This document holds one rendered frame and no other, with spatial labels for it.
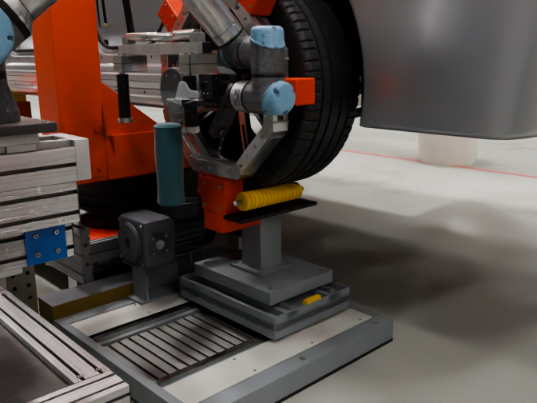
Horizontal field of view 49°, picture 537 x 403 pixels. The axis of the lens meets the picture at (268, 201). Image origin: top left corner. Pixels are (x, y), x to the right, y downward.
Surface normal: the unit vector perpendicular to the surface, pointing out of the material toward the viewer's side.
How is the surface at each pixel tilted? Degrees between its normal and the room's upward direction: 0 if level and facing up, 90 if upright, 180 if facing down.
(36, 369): 0
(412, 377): 0
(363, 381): 0
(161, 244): 90
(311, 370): 90
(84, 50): 90
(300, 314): 90
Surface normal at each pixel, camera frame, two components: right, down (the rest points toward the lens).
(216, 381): -0.01, -0.97
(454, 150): -0.07, 0.30
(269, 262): 0.69, 0.17
